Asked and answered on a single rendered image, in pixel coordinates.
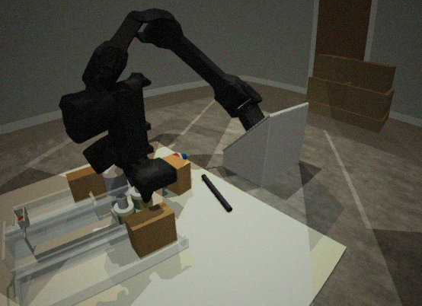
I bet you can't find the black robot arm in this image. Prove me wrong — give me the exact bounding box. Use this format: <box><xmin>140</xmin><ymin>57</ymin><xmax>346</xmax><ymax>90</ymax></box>
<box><xmin>59</xmin><ymin>8</ymin><xmax>265</xmax><ymax>174</ymax></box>

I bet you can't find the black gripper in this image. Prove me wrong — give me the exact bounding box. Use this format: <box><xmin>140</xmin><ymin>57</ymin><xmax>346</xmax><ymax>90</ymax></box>
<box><xmin>109</xmin><ymin>117</ymin><xmax>177</xmax><ymax>203</ymax></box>

